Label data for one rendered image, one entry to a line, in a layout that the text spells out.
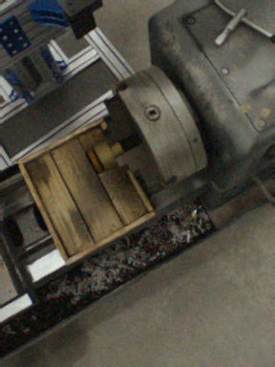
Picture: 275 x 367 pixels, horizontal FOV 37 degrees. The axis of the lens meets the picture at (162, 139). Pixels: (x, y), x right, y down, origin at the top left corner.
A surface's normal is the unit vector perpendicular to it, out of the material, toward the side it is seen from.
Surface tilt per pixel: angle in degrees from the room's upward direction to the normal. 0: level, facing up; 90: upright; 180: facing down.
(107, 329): 0
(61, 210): 0
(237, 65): 0
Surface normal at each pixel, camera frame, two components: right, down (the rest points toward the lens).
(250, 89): -0.02, -0.32
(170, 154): 0.33, 0.35
